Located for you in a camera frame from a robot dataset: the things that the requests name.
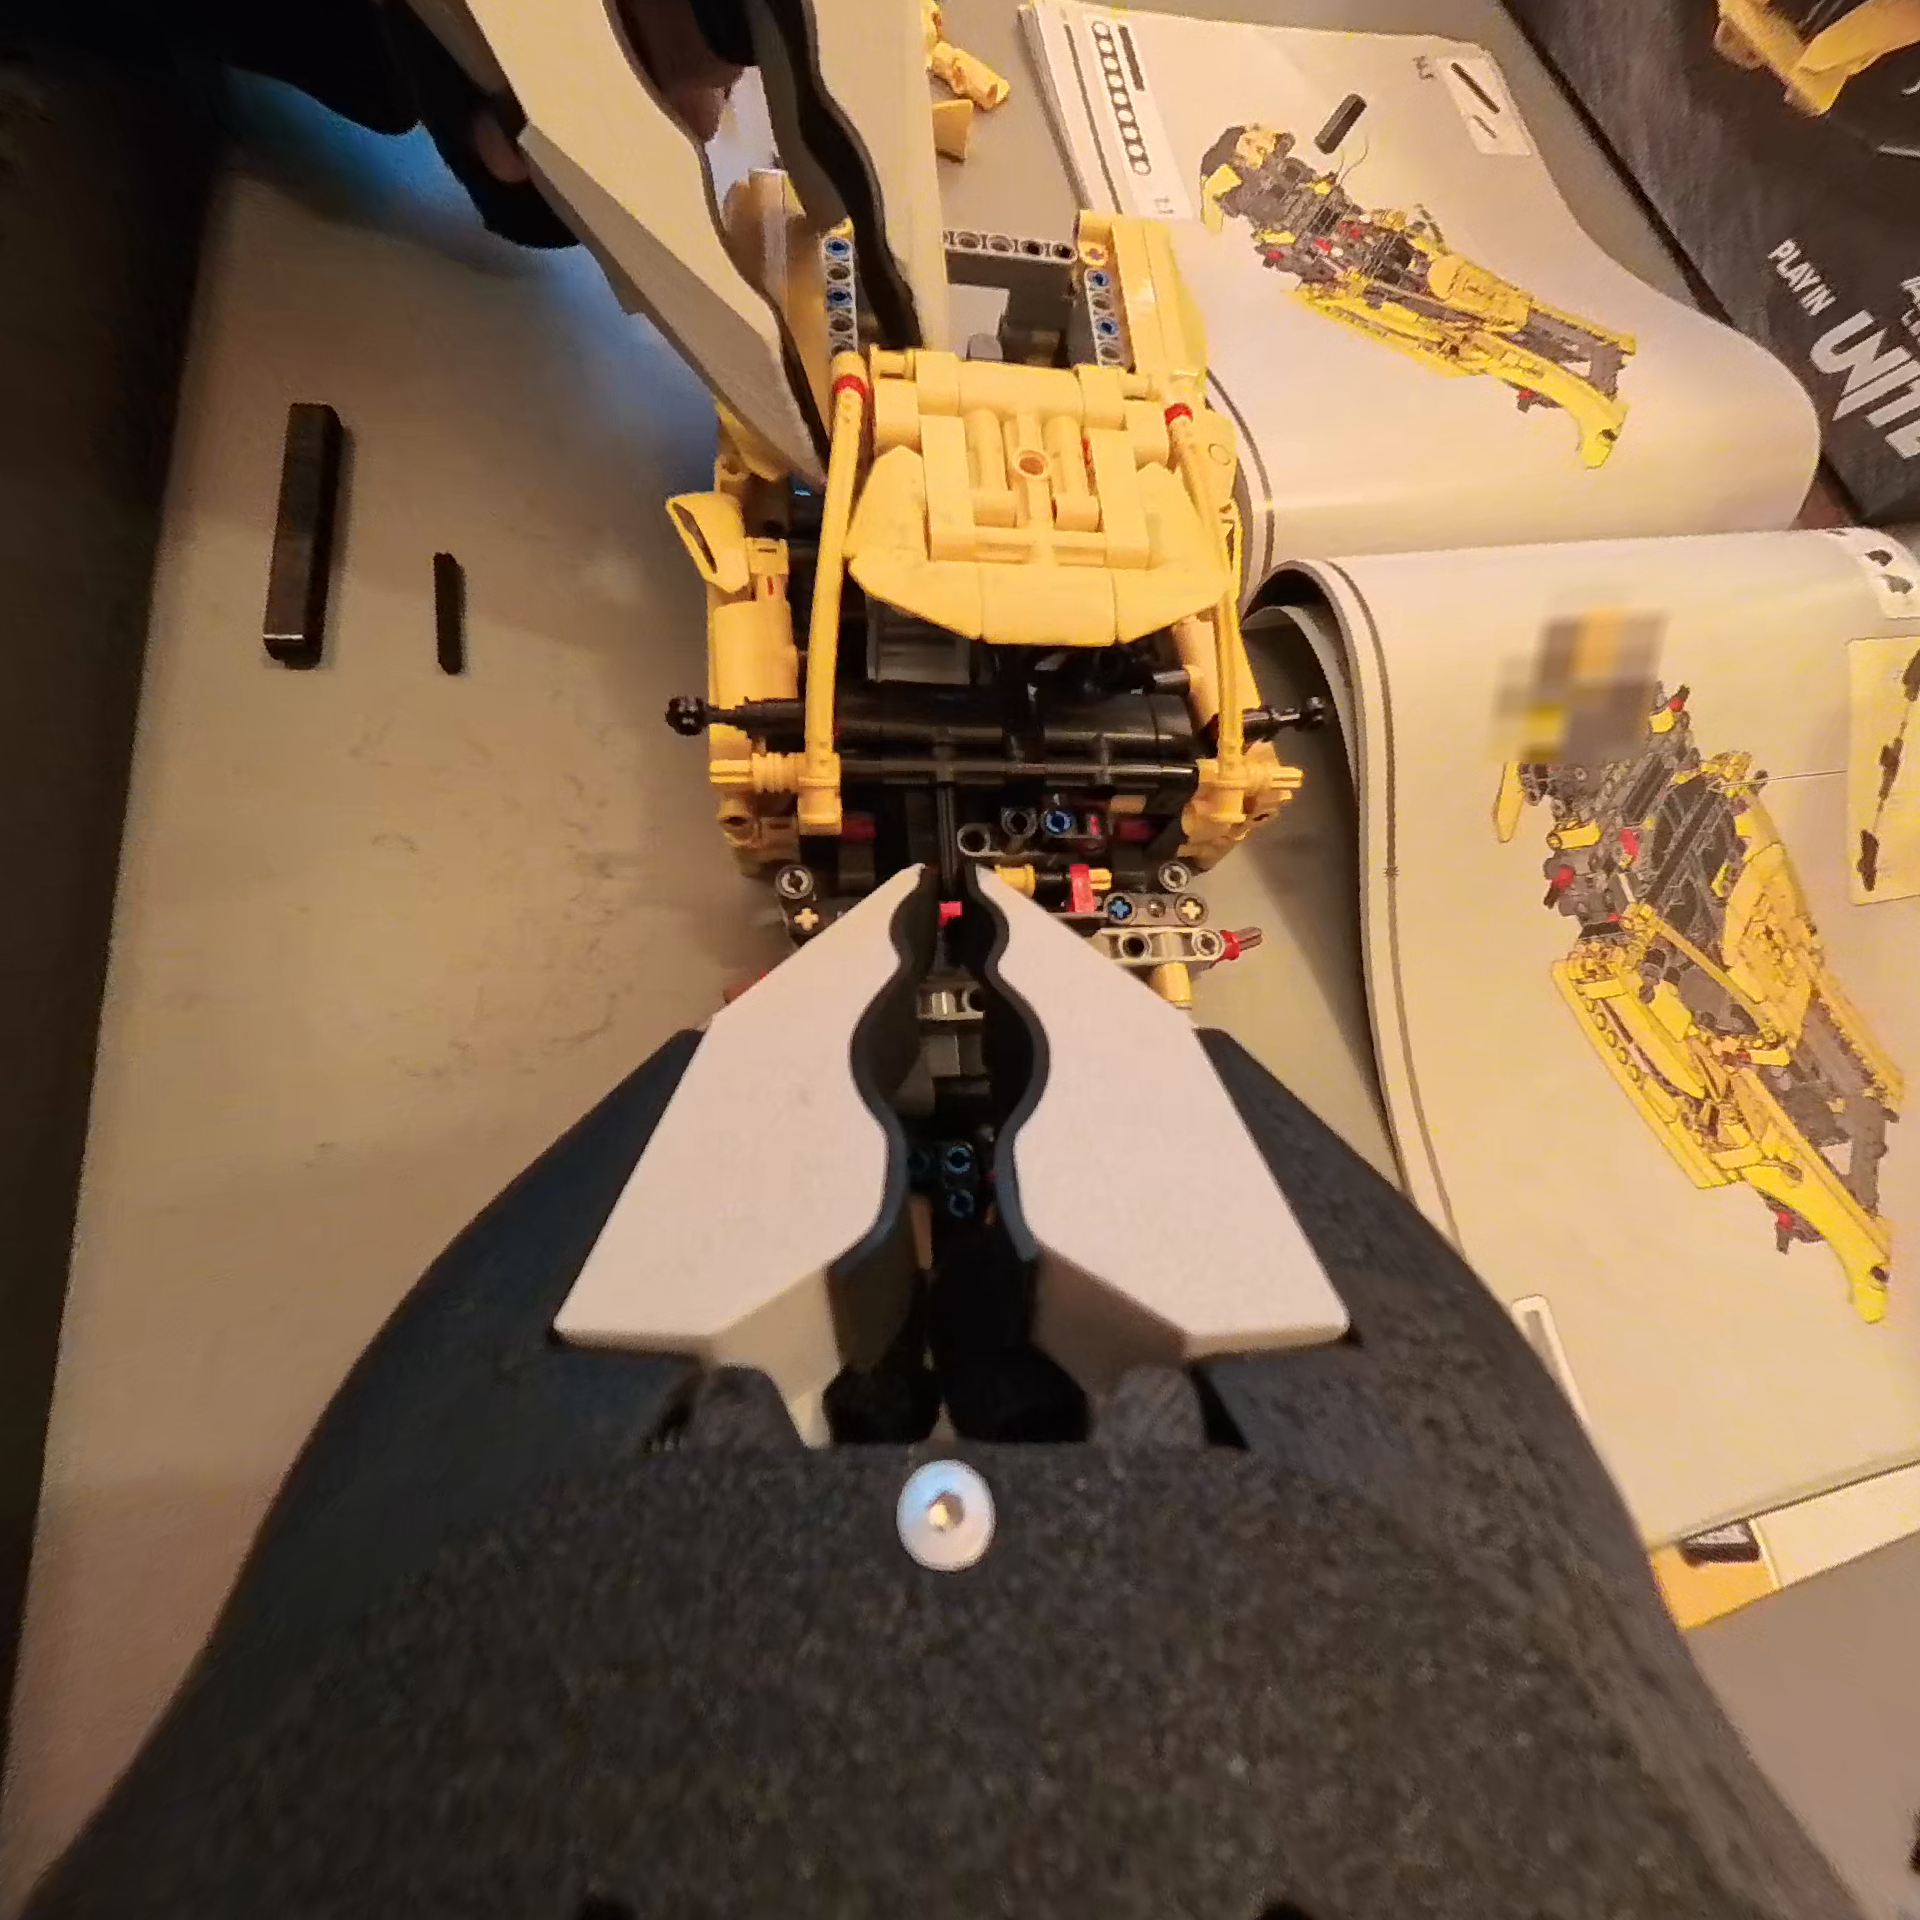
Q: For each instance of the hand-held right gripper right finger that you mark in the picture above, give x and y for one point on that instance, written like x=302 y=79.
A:
x=1185 y=1202

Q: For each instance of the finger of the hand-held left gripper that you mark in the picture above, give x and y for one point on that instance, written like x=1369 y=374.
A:
x=600 y=181
x=891 y=137

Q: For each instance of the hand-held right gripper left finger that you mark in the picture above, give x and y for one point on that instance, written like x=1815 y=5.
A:
x=721 y=1202

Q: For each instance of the long black beam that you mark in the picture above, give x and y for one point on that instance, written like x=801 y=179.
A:
x=304 y=525

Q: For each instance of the yellow brick car model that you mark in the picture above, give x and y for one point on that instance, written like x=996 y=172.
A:
x=1019 y=510

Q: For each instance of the thin black axle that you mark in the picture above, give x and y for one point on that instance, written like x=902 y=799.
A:
x=448 y=617

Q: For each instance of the instruction booklet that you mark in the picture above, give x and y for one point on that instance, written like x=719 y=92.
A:
x=1723 y=422

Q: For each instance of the grey desk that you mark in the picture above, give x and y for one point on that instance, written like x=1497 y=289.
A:
x=422 y=975

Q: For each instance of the person's left hand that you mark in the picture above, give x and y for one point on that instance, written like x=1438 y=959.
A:
x=681 y=68

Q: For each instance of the pile of yellow brick pieces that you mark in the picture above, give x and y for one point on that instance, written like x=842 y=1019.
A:
x=961 y=90

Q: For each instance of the toy car set box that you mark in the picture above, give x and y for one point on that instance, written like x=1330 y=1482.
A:
x=1651 y=150

